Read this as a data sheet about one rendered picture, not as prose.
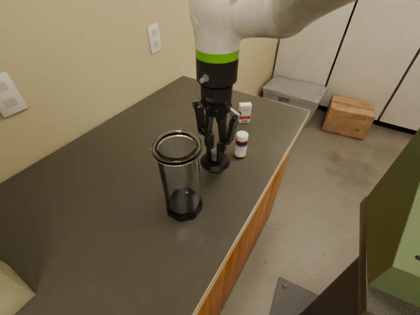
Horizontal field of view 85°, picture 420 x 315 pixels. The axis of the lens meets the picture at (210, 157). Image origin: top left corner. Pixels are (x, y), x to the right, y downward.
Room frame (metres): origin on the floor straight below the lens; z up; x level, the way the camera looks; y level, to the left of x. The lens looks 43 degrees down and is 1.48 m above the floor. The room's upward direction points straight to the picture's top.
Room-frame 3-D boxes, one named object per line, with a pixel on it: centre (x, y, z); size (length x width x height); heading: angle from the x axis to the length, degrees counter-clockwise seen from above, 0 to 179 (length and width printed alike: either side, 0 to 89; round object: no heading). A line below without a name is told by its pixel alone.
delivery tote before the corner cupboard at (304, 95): (2.35, -0.93, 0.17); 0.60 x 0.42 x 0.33; 56
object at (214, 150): (0.51, -0.02, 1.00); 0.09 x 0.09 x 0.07
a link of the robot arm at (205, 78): (0.50, -0.01, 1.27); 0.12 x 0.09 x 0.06; 148
